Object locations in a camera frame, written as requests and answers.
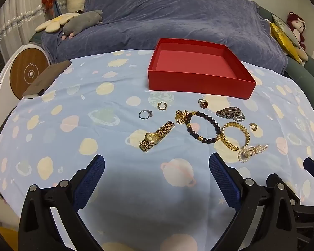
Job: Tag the white curtain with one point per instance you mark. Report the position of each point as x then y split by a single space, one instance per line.
21 13

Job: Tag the grey plush toy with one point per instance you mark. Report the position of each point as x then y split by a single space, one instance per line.
81 22

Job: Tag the gold wristwatch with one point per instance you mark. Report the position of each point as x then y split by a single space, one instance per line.
151 137

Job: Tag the grey cushion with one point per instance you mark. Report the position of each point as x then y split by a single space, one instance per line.
284 27

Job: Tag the green sofa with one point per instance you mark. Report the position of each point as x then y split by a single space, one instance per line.
301 75

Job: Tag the brown notebook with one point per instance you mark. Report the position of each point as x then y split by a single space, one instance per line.
47 77

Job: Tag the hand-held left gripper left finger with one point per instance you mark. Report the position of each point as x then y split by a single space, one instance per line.
90 180

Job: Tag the yellow cushion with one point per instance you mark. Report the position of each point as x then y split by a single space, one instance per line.
282 40

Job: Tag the silver wristwatch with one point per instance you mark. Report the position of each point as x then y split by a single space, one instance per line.
230 113

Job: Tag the blue-grey blanket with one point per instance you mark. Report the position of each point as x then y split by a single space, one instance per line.
172 13

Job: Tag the red bow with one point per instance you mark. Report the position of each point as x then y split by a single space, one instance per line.
49 1

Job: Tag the gold hoop earring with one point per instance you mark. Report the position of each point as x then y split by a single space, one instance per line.
254 127
162 107

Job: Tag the flower-shaped cushion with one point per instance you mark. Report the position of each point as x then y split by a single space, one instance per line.
52 23

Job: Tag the red monkey plush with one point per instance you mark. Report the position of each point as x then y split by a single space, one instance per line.
295 23

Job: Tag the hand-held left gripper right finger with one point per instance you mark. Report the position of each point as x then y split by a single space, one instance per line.
223 180

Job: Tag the round white wood-top device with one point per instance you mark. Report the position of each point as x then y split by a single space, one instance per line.
23 65

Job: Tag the blue planet print tablecloth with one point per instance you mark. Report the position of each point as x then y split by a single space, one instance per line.
94 125

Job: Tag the red cardboard box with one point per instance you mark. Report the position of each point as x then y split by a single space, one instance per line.
198 83

